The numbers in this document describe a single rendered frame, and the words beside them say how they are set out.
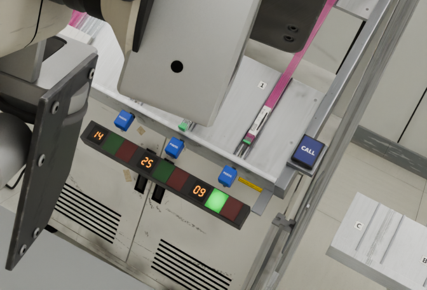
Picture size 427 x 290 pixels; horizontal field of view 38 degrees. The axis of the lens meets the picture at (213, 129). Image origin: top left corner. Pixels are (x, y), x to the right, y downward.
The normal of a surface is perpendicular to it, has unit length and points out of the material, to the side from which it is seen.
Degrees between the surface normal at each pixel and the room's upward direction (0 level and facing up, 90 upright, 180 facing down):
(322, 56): 90
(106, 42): 44
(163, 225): 90
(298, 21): 127
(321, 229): 0
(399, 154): 90
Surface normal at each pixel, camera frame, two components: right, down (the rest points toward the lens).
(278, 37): -0.33, 0.84
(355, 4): -0.06, -0.37
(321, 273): 0.30, -0.84
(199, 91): -0.14, 0.30
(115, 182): -0.41, 0.33
